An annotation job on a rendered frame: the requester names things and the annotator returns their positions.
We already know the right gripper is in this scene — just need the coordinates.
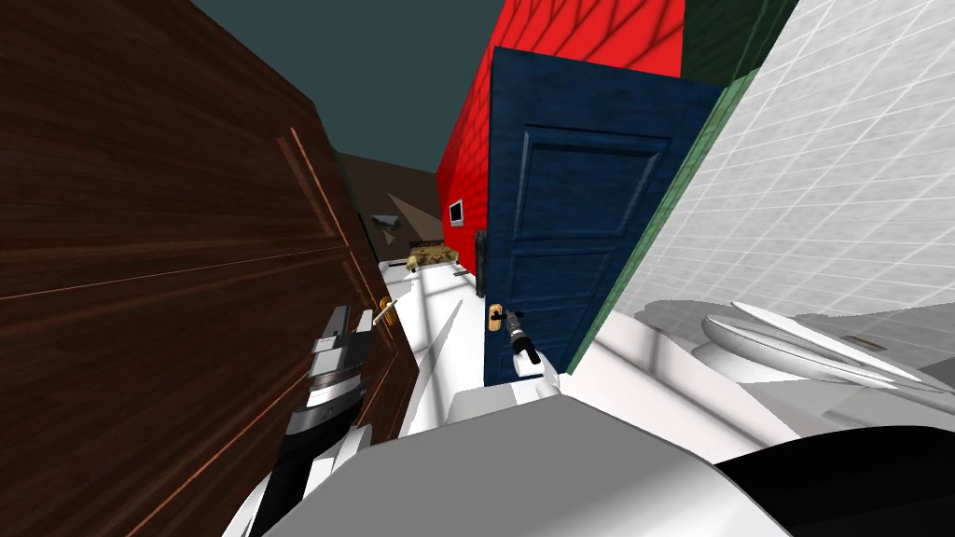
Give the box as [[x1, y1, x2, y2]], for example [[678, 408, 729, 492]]
[[505, 311, 544, 367]]

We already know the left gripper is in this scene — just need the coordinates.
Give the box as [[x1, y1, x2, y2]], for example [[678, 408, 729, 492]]
[[309, 305, 374, 381]]

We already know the gold and black door handle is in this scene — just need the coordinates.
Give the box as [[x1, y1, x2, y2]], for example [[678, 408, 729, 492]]
[[488, 303, 524, 333]]

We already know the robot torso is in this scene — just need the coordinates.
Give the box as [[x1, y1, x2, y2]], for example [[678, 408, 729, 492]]
[[256, 393, 794, 537]]

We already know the blue panelled door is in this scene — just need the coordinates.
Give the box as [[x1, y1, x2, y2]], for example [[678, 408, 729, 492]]
[[481, 46, 725, 388]]

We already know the brown wooden door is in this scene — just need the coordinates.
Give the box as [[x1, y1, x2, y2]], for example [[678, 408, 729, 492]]
[[0, 0, 421, 537]]

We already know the white toilet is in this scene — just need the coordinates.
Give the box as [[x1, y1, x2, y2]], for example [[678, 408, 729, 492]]
[[689, 300, 955, 419]]

